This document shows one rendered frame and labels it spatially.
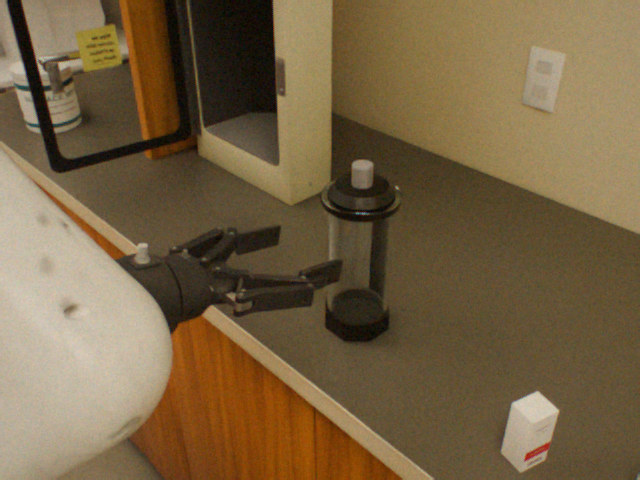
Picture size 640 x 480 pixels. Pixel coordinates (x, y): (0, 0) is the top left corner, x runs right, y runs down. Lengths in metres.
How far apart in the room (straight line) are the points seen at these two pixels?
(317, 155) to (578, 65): 0.51
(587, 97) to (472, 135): 0.28
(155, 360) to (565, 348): 0.71
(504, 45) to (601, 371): 0.69
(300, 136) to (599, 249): 0.58
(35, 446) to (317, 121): 0.95
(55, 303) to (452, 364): 0.66
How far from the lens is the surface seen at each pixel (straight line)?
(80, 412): 0.42
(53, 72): 1.32
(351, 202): 0.84
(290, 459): 1.17
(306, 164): 1.29
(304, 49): 1.20
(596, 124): 1.34
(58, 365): 0.41
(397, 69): 1.59
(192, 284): 0.70
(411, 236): 1.21
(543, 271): 1.18
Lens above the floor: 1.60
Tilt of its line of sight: 34 degrees down
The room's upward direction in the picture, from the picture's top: straight up
